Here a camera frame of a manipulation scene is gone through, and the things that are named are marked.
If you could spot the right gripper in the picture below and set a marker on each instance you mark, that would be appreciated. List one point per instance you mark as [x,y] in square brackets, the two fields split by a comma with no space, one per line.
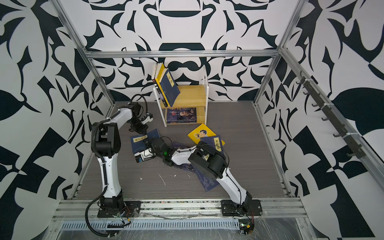
[152,142]

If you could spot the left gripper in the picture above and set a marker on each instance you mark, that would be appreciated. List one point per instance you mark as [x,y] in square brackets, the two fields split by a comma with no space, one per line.
[143,131]

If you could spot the purple portrait book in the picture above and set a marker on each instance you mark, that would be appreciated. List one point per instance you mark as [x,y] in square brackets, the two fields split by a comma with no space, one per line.
[181,115]
[183,165]

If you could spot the blue book yellow label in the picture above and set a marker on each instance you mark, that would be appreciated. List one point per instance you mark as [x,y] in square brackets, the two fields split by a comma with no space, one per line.
[171,87]
[214,141]
[207,183]

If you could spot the large yellow book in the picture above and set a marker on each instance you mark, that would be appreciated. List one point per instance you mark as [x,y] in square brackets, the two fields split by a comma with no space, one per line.
[159,74]

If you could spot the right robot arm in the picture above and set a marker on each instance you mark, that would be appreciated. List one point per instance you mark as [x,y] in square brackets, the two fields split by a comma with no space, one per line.
[209,161]

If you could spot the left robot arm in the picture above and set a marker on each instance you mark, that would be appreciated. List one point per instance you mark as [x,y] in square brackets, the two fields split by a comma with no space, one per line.
[106,144]

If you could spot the small yellow cartoon book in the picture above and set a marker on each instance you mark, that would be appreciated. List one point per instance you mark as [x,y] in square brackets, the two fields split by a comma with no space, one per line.
[199,132]

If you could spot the wooden white-framed bookshelf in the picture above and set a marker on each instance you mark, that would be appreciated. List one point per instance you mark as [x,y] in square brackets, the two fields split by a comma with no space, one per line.
[191,96]

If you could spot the small green-lit electronics box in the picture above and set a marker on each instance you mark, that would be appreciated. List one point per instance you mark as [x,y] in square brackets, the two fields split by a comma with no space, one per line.
[246,226]

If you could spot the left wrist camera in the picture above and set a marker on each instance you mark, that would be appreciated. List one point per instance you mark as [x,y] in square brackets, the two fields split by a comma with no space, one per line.
[148,117]

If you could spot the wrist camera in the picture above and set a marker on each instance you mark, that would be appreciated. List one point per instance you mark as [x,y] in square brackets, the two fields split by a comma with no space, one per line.
[148,117]
[145,155]

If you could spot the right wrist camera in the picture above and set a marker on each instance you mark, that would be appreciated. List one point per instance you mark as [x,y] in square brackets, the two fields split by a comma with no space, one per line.
[145,155]

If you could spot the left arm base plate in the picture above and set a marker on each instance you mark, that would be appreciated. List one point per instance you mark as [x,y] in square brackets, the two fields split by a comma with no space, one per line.
[112,208]

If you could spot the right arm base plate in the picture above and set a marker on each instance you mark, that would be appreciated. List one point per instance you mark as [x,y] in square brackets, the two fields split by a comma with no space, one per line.
[230,209]

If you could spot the aluminium front rail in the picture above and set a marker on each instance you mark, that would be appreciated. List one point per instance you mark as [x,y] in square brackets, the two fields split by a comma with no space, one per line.
[175,214]

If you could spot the wall hook rail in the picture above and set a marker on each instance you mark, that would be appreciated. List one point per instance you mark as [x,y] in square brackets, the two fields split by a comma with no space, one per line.
[329,111]

